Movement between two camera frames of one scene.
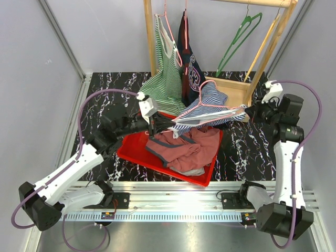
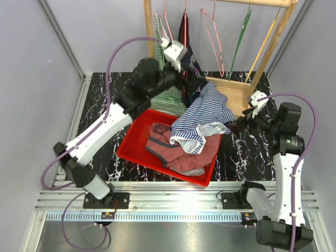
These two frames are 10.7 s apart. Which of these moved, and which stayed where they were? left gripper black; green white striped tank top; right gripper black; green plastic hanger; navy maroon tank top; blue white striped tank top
Moved: blue white striped tank top; right gripper black; green plastic hanger; left gripper black
Stayed: green white striped tank top; navy maroon tank top
